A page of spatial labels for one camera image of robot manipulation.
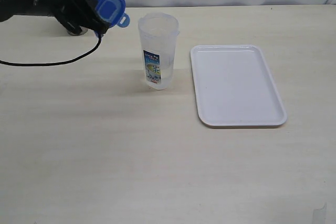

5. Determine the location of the clear tall plastic container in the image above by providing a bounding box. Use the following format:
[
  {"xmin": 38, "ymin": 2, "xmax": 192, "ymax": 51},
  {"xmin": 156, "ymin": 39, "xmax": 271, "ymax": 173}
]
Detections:
[{"xmin": 138, "ymin": 12, "xmax": 180, "ymax": 90}]

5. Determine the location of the stainless steel tumbler cup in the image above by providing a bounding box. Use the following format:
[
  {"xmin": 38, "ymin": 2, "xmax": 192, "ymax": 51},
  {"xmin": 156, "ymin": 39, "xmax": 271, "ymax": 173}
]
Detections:
[{"xmin": 67, "ymin": 26, "xmax": 88, "ymax": 36}]

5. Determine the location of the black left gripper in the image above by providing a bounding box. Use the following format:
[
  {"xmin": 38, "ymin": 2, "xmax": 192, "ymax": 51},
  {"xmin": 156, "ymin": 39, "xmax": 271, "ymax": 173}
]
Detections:
[{"xmin": 50, "ymin": 0, "xmax": 108, "ymax": 34}]

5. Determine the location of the black cable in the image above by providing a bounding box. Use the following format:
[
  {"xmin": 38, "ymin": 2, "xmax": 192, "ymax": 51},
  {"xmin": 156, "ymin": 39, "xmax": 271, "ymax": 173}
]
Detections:
[{"xmin": 0, "ymin": 34, "xmax": 102, "ymax": 67}]

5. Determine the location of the blue snap-lock lid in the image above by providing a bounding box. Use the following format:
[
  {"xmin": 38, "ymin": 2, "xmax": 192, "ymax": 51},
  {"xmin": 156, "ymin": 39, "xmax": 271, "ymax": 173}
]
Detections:
[{"xmin": 90, "ymin": 0, "xmax": 130, "ymax": 28}]

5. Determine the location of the white rectangular plastic tray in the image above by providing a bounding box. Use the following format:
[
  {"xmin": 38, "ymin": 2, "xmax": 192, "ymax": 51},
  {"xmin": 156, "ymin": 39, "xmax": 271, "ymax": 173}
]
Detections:
[{"xmin": 190, "ymin": 45, "xmax": 288, "ymax": 127}]

